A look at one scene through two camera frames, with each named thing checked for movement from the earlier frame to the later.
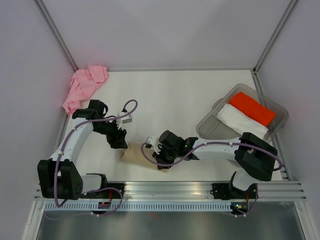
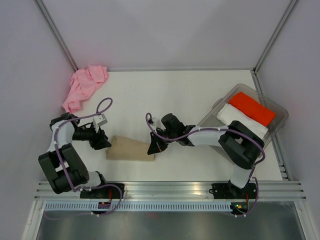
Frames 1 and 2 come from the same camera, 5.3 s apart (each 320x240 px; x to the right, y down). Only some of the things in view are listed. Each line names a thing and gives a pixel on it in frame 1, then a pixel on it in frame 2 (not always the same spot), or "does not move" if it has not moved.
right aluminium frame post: x=292 y=4 does not move
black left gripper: x=118 y=143 -> x=100 y=140
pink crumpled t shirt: x=83 y=82 does not move
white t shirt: x=239 y=122 does not move
